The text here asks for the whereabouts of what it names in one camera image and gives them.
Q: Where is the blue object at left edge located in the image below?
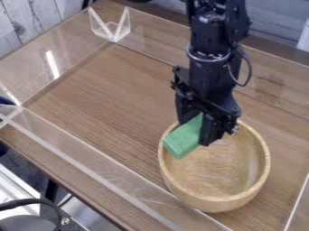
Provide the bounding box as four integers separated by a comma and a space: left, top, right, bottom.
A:
0, 96, 15, 106

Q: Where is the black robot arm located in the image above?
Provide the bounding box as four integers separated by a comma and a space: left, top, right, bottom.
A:
171, 0, 253, 146

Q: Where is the brown wooden bowl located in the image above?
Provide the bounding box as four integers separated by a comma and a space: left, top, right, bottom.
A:
158, 122, 270, 213

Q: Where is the green rectangular block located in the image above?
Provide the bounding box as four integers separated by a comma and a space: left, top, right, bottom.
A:
163, 114, 204, 159

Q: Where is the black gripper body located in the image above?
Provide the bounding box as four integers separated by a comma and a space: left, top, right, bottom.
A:
171, 44, 244, 134

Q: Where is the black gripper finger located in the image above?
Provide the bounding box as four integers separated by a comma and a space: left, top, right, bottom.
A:
176, 89, 201, 125
200, 114, 234, 146

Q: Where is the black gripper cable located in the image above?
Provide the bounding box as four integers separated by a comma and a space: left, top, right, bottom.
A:
226, 44, 253, 88

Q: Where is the black cable on floor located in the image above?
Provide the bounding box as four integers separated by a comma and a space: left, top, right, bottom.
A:
0, 198, 64, 231

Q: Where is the clear acrylic enclosure wall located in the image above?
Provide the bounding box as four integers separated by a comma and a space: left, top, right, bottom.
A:
0, 1, 309, 231

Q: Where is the black table leg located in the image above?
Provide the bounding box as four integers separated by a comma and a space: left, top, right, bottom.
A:
44, 180, 59, 202

